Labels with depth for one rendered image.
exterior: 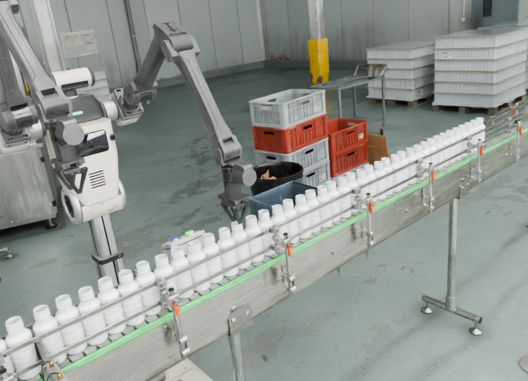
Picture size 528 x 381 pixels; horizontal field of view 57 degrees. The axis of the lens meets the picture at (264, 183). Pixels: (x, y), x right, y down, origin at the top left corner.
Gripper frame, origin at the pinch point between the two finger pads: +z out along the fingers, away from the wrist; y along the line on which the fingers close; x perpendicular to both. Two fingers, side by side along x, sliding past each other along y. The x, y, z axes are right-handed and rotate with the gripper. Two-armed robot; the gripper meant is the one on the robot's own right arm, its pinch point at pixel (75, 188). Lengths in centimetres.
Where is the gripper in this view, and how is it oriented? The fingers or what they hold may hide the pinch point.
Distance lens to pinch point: 150.9
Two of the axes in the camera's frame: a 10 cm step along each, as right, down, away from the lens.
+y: 6.5, 1.8, -7.3
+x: 7.5, -2.9, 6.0
